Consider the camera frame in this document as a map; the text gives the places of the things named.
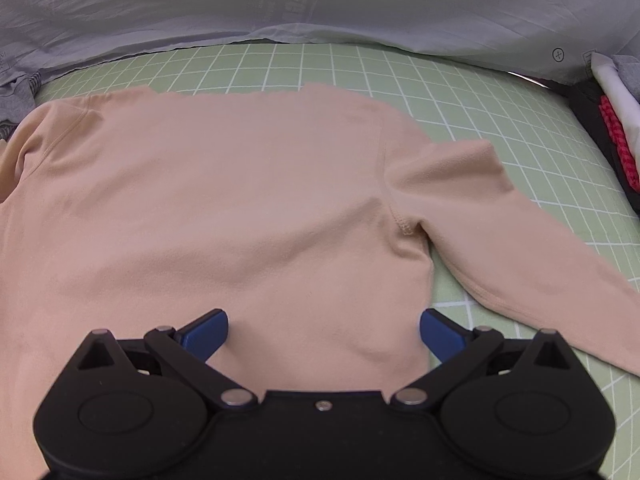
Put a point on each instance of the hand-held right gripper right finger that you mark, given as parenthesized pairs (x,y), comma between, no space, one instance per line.
(440,337)

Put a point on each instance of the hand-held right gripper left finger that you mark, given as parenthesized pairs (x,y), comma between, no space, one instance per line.
(207,335)

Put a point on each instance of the beige long-sleeve shirt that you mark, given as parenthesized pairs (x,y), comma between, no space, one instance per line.
(225,200)

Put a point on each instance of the green checked sheet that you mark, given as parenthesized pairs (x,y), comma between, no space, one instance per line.
(500,110)

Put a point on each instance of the white folded garment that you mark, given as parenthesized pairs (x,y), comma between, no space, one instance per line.
(622,105)

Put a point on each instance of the grey t-shirt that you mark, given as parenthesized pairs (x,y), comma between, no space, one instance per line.
(17,105)

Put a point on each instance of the grey folded garment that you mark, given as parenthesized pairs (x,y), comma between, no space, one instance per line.
(629,72)

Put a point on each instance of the grey printed sheet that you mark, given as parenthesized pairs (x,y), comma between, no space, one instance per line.
(350,0)

